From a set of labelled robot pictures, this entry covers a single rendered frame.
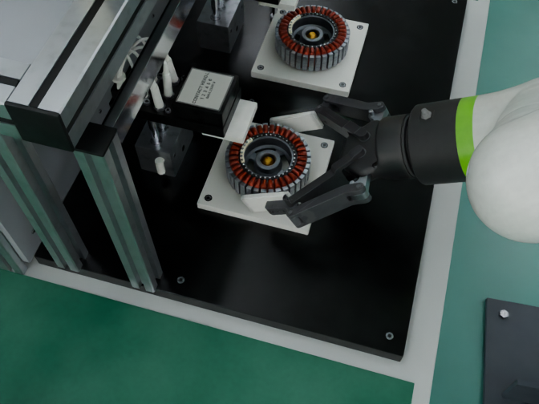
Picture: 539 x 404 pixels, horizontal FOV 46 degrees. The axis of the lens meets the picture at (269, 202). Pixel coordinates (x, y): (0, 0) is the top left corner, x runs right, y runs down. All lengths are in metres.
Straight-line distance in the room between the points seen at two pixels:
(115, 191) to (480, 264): 1.28
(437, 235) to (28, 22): 0.56
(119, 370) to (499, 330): 1.09
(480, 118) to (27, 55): 0.43
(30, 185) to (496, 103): 0.47
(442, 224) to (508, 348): 0.81
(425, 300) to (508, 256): 0.97
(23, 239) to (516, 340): 1.20
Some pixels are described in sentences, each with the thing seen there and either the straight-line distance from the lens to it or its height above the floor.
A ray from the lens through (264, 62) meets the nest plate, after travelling 0.98.
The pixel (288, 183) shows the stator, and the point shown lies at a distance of 0.80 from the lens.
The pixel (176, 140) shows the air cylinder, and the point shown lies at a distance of 0.84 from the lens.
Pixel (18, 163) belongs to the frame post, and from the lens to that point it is 0.64.
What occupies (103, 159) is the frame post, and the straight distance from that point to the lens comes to 0.56.
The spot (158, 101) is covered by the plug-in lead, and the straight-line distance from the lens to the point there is 0.76.
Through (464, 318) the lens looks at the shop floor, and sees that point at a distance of 1.67.
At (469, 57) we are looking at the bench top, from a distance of 1.09.
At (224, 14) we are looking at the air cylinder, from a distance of 1.00.
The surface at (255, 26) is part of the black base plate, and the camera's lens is 1.06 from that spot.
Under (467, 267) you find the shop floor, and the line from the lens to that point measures 1.73.
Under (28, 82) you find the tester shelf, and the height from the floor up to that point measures 1.11.
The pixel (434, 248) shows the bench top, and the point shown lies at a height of 0.75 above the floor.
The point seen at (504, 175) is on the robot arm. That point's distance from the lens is 0.54.
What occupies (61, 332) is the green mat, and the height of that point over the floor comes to 0.75.
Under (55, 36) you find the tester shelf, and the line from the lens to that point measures 0.57.
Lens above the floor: 1.48
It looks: 58 degrees down
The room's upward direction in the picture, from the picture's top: straight up
